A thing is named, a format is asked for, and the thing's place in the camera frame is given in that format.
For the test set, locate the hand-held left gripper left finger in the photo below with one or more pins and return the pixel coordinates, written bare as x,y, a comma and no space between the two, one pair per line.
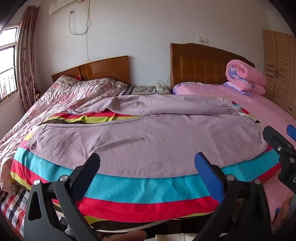
89,168

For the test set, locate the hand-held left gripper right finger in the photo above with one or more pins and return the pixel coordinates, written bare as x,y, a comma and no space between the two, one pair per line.
205,176

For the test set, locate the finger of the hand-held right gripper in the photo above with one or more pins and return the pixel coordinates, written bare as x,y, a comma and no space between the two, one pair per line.
291,132
276,140

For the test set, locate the pink bedsheet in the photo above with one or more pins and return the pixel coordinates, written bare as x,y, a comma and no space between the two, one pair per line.
270,111

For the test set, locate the person's foot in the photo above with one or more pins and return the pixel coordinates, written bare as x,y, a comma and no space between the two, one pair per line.
284,208

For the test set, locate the striped blanket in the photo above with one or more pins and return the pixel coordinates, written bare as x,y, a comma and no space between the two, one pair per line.
138,190

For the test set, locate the light wooden wardrobe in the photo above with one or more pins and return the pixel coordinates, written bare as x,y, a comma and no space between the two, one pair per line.
281,69

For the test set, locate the rolled pink quilt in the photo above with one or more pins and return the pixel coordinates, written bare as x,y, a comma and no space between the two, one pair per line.
247,76

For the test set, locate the pink floral quilt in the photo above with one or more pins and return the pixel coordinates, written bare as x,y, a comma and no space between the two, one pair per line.
62,99

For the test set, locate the plaid bedsheet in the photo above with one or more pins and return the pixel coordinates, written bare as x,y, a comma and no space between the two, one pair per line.
16,208

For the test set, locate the purple floral pillow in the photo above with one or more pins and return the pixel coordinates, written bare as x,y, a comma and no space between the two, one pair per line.
181,88

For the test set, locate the nightstand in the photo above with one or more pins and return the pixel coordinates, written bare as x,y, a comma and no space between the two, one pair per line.
143,90

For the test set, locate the flat wooden headboard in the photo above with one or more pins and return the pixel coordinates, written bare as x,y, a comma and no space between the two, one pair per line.
101,69

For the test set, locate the white power strip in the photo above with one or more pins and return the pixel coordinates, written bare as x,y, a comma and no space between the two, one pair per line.
159,87

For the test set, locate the black glasses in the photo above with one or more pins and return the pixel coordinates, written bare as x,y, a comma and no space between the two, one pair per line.
150,89

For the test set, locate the ribbed wooden headboard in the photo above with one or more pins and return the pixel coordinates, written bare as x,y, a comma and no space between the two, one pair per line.
198,64

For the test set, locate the pink floral curtain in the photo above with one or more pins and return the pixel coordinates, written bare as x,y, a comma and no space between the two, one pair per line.
27,60

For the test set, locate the window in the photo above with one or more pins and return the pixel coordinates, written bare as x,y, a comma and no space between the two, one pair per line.
8,62

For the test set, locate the white air conditioner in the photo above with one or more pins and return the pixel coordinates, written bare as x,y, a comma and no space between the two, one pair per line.
67,4

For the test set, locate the white wall socket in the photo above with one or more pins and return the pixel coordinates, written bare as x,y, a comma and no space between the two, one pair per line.
202,39

